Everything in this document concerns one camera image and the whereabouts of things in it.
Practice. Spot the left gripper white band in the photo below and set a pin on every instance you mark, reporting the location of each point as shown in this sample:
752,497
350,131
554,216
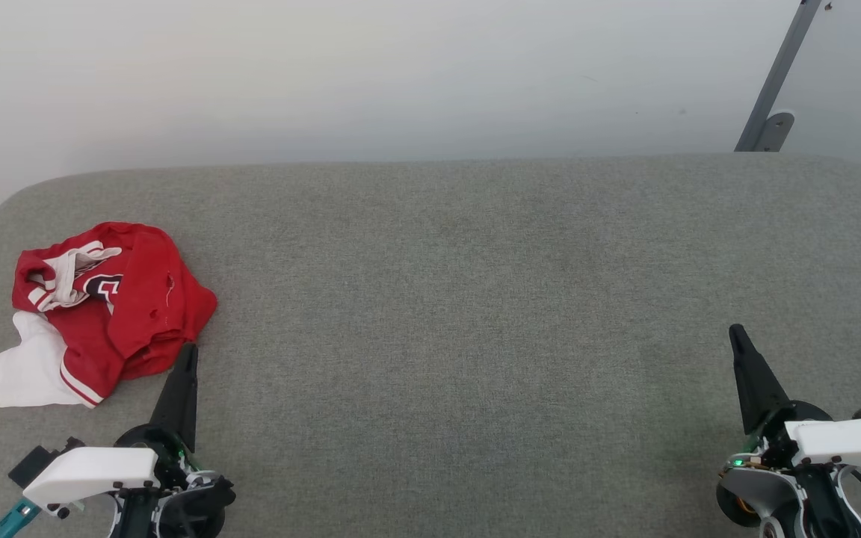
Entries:
90,471

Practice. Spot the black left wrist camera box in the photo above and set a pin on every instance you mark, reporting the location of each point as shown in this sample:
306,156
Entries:
38,463

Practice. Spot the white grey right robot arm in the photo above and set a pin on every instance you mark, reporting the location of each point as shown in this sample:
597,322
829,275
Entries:
767,501

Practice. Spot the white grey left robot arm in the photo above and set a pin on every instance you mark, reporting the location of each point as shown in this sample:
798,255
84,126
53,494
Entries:
191,512

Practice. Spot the grey metal bracket bar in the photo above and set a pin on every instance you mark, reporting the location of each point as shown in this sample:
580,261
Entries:
778,75

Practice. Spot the red and white shirt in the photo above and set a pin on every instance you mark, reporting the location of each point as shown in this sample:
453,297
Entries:
139,299

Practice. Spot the grey fabric sofa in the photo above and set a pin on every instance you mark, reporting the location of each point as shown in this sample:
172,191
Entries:
460,314

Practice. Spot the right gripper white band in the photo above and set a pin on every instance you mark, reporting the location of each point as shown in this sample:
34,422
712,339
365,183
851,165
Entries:
849,442

